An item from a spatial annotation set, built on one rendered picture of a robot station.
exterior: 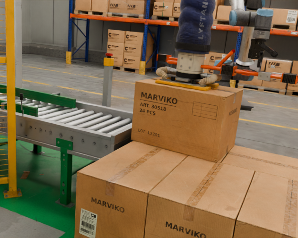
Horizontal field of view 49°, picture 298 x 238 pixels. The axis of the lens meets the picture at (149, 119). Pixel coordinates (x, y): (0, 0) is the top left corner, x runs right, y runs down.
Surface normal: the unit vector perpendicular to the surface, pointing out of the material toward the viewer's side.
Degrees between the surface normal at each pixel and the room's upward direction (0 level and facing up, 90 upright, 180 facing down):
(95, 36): 90
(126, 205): 90
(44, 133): 90
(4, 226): 0
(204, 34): 75
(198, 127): 90
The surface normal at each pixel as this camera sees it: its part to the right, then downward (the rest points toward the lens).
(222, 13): -0.41, 0.18
